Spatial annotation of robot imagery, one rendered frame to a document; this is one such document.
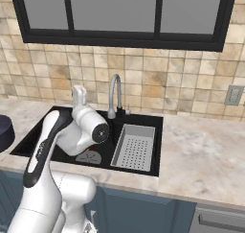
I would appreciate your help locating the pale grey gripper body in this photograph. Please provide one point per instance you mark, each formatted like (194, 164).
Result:
(79, 93)

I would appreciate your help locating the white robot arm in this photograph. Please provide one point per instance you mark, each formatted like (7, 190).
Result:
(43, 192)

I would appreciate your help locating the black sink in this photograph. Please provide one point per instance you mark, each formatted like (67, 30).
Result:
(106, 147)

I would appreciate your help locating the grey round sink drain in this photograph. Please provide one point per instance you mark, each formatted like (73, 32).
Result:
(89, 158)

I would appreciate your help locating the dark pot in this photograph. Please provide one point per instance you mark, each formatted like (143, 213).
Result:
(4, 133)

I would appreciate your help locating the grey curved tap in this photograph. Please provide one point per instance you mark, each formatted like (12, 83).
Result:
(114, 86)

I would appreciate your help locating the black framed window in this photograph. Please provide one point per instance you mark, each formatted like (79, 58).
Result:
(127, 40)

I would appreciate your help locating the grey perforated strainer basket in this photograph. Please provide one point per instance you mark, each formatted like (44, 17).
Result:
(134, 149)

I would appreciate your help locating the blue cupboard door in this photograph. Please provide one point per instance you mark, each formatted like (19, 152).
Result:
(9, 195)
(137, 213)

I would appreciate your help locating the grey dishwasher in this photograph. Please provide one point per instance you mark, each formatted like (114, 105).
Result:
(220, 219)

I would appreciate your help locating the grey wall socket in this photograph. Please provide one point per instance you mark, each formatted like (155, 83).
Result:
(234, 95)

